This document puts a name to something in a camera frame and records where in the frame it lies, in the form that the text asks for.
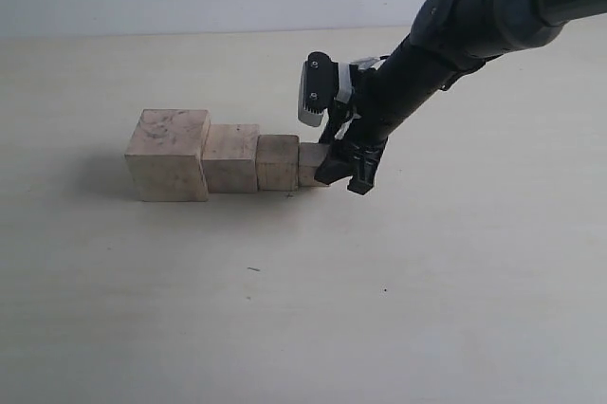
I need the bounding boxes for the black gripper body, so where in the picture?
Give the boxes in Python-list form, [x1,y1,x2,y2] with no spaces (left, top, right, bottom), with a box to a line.
[319,50,455,145]

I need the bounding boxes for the smallest wooden cube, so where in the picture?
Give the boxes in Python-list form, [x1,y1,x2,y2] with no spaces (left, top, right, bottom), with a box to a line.
[298,142,329,188]

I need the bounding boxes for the third largest wooden cube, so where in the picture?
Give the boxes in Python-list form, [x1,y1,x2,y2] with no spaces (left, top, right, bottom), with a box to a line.
[256,135,300,192]

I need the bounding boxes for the second largest wooden cube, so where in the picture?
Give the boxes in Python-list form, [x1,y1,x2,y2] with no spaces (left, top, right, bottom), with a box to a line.
[201,124,260,193]

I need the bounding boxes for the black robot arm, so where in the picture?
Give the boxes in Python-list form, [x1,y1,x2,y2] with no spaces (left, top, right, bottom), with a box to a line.
[298,0,606,194]

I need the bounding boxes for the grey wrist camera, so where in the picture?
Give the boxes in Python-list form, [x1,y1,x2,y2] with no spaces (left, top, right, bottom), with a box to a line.
[298,51,388,128]

